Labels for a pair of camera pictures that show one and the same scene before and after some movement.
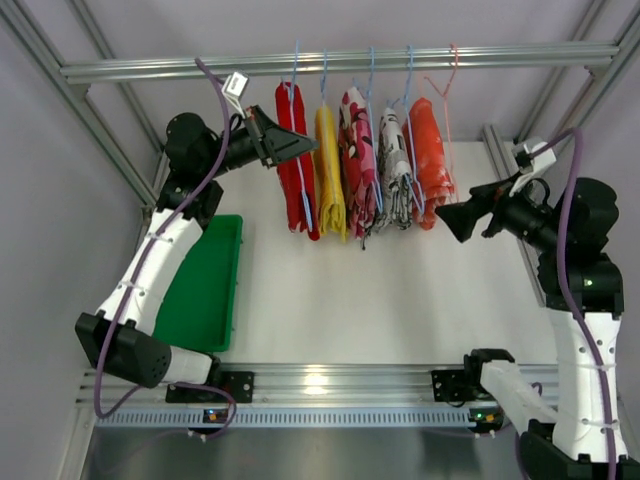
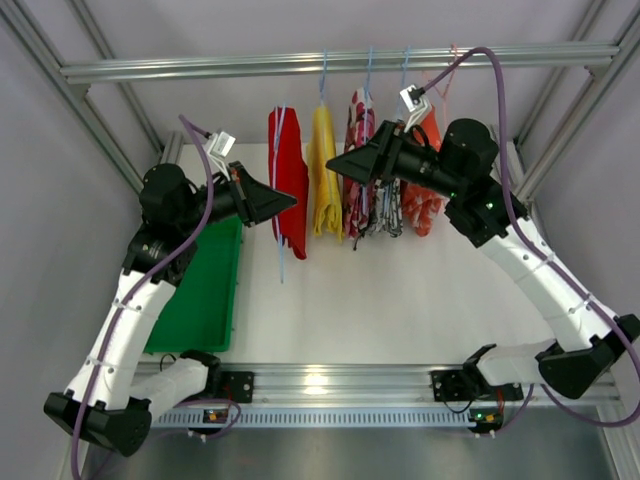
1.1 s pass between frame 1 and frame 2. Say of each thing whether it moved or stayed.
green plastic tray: stayed
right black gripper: moved
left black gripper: moved
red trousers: moved
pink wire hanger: stayed
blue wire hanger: moved
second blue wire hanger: stayed
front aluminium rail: stayed
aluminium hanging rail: stayed
